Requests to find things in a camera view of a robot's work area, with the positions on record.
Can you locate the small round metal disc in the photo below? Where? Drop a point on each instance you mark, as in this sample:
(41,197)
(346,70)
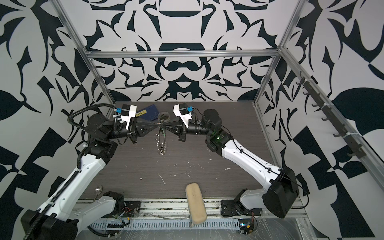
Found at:
(98,190)

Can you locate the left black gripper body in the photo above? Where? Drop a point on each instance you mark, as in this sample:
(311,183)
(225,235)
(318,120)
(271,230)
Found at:
(133,131)

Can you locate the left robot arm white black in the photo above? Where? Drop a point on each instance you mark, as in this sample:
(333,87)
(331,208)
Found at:
(55,219)

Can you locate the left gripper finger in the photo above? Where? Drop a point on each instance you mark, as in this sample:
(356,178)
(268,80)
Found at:
(142,123)
(143,131)

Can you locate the beige glasses case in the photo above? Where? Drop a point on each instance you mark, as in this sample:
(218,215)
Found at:
(196,204)

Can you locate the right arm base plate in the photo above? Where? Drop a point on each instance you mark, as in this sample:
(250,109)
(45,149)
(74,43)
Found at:
(233,208)

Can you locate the patterned tape roll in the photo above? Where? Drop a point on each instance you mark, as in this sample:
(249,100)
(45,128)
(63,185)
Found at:
(164,117)

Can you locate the small circuit board with wires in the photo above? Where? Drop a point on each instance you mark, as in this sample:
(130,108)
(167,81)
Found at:
(247,226)

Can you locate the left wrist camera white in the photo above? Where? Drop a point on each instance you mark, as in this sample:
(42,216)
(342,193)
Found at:
(125,114)

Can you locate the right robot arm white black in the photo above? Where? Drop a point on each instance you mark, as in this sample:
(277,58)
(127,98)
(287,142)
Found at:
(279,185)

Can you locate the blue booklet yellow label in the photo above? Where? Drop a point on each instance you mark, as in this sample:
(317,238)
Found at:
(149,113)

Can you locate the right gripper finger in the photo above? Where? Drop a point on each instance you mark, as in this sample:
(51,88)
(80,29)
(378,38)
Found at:
(173,123)
(173,129)

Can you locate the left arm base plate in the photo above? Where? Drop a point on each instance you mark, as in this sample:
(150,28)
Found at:
(131,209)

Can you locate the white slotted cable duct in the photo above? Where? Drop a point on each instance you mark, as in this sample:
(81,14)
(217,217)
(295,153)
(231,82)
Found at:
(161,224)

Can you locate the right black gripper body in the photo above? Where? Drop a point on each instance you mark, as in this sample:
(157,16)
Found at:
(184,136)

